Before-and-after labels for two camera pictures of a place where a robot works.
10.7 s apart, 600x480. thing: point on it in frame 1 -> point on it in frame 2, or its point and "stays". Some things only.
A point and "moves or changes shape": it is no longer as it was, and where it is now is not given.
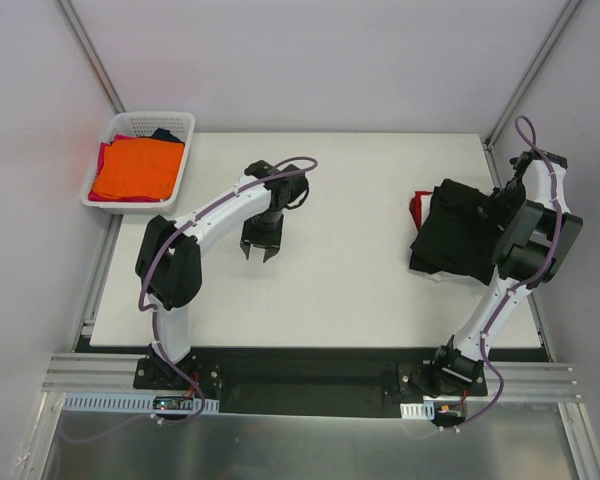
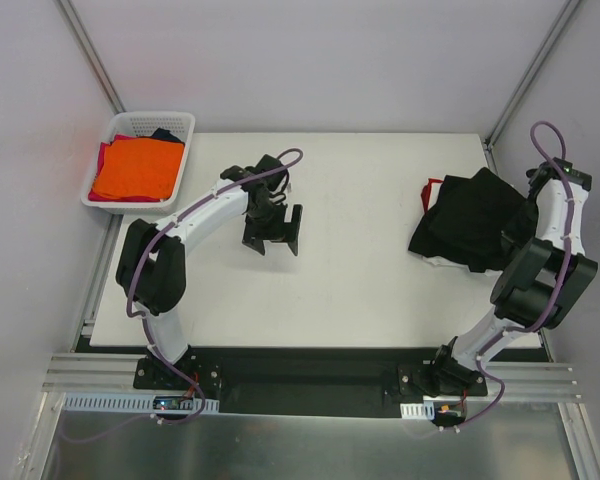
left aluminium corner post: x=88 y=55 stays
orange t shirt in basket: x=146 y=168 stays
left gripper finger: x=269 y=252 -> x=297 y=216
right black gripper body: x=498 y=198 -> x=522 y=226
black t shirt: x=459 y=234 moves or changes shape
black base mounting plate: x=302 y=381 stays
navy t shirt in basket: x=165 y=134 stays
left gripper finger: x=246 y=246 -> x=252 y=242
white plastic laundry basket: x=137 y=163 stays
